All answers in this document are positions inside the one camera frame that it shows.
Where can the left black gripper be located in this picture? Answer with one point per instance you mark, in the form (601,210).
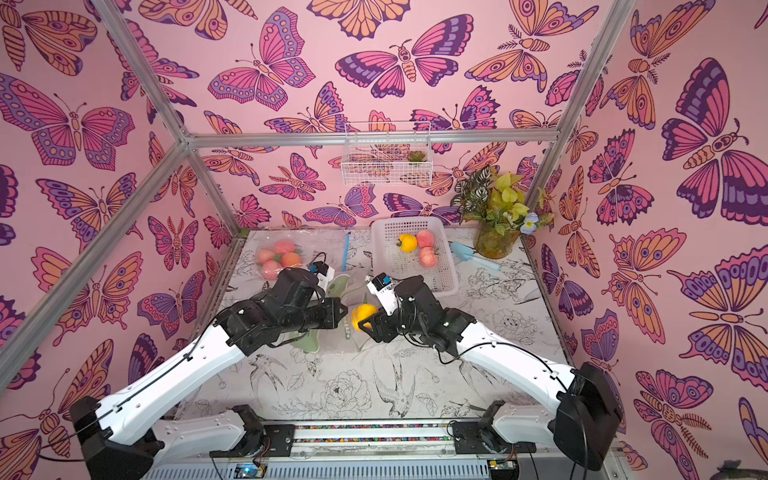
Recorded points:
(331,306)

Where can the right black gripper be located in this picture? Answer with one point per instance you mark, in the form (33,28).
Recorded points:
(382,321)

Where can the yellow peach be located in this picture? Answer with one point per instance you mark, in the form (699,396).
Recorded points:
(407,243)
(361,314)

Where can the clear green-zipper zip-top bag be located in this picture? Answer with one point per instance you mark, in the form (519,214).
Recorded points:
(345,293)

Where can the pink peach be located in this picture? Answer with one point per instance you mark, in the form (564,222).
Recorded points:
(271,269)
(284,246)
(264,255)
(425,239)

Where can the orange-red peach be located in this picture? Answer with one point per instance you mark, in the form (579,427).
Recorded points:
(291,260)

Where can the clear blue-zipper zip-top bag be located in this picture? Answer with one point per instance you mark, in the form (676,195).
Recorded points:
(311,245)

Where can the pink peach mid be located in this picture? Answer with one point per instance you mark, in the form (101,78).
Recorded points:
(427,257)

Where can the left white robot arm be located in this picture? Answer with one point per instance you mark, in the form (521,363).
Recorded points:
(125,435)

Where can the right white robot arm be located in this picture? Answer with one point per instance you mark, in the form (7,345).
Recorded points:
(581,415)

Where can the pink plastic basket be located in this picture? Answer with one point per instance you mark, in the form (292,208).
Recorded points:
(388,257)

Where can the light blue scoop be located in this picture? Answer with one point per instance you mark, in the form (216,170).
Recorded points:
(466,253)

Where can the potted artificial plant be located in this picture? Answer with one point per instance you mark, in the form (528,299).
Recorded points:
(497,204)

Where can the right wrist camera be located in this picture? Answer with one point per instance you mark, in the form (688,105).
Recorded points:
(382,287)

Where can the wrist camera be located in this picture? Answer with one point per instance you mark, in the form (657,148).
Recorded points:
(382,287)
(325,274)

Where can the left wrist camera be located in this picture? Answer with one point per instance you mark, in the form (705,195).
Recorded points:
(325,274)

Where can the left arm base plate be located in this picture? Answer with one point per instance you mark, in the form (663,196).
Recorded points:
(269,441)

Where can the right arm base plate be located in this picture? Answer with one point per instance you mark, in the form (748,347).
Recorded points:
(473,437)

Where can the white wire wall basket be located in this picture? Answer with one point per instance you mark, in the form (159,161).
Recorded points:
(388,153)

